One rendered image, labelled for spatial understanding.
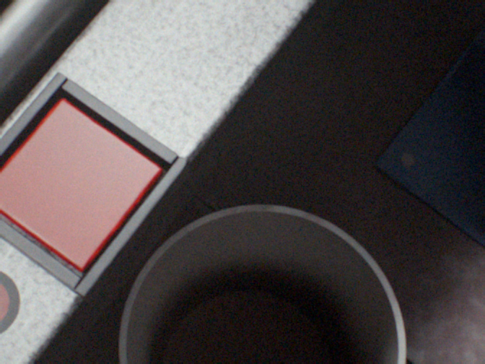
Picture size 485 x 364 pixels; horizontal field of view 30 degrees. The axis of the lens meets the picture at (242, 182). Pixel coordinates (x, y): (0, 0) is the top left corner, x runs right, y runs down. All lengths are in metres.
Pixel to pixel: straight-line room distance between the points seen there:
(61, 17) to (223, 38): 0.08
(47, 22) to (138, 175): 0.10
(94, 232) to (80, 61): 0.09
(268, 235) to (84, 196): 0.68
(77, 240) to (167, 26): 0.12
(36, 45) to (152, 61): 0.06
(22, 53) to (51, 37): 0.02
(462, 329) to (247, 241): 0.42
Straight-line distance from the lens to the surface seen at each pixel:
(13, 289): 0.42
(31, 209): 0.41
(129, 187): 0.41
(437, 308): 1.38
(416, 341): 1.37
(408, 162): 1.41
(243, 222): 1.02
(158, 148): 0.41
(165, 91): 0.44
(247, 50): 0.45
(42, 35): 0.46
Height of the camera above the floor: 1.32
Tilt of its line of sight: 73 degrees down
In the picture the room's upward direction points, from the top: 8 degrees clockwise
